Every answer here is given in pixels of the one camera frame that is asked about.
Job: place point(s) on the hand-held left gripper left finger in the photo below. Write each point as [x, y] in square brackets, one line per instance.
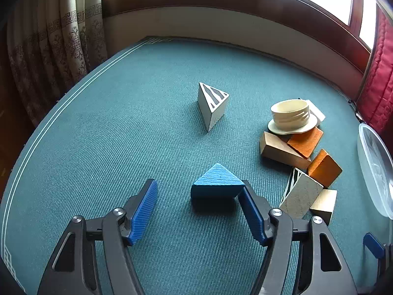
[143, 213]

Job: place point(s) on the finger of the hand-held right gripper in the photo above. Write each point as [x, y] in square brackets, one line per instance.
[372, 247]

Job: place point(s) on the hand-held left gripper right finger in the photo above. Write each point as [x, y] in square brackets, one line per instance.
[252, 216]

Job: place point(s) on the blue triangular block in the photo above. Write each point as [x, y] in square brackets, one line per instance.
[216, 179]

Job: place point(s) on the clear plastic container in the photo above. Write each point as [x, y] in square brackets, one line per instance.
[376, 166]

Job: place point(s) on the orange wedge block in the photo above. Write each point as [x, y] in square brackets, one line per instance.
[325, 167]

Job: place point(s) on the cream ribbed cup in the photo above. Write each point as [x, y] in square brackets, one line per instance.
[290, 112]

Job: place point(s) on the grey striped triangular block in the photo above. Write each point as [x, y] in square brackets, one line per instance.
[302, 195]
[208, 106]

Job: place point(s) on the small wooden block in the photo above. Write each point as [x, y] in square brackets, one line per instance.
[324, 204]

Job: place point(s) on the long wooden wedge block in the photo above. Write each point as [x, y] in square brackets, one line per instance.
[279, 150]

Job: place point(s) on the teal table cloth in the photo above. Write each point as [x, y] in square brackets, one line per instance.
[122, 129]

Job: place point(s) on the orange flat block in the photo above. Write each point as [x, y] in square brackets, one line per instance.
[305, 141]

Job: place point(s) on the cream saucer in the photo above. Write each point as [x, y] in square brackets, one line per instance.
[308, 126]

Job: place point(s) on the white plug charger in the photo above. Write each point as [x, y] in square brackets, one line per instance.
[317, 112]

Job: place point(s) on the red quilted cloth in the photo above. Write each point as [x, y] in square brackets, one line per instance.
[379, 76]

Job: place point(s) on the beige patterned curtain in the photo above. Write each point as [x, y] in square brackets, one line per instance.
[46, 43]

